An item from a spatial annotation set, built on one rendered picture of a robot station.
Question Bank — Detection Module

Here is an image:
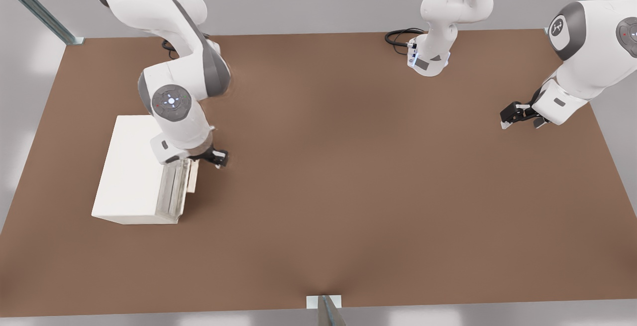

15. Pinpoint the pale oven door handle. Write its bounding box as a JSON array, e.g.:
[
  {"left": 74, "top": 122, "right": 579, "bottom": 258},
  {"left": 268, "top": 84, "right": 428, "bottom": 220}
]
[{"left": 186, "top": 159, "right": 200, "bottom": 194}]

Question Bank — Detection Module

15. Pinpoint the glass oven door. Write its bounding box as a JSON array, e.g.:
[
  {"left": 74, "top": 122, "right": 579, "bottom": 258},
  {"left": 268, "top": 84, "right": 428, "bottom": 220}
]
[{"left": 155, "top": 159, "right": 193, "bottom": 219}]

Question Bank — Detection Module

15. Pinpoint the white oven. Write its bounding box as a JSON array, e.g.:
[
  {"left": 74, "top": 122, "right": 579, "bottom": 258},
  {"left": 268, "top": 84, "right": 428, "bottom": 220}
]
[{"left": 91, "top": 115, "right": 200, "bottom": 225}]

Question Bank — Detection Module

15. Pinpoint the black cable loop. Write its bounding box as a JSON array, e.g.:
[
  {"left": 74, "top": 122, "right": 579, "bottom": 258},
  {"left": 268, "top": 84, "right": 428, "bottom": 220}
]
[
  {"left": 384, "top": 28, "right": 427, "bottom": 57},
  {"left": 161, "top": 34, "right": 212, "bottom": 61}
]

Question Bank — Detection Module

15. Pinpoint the silver frame post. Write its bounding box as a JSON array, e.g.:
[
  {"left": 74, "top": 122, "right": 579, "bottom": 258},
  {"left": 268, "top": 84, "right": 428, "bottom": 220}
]
[
  {"left": 306, "top": 295, "right": 347, "bottom": 326},
  {"left": 0, "top": 0, "right": 85, "bottom": 46}
]

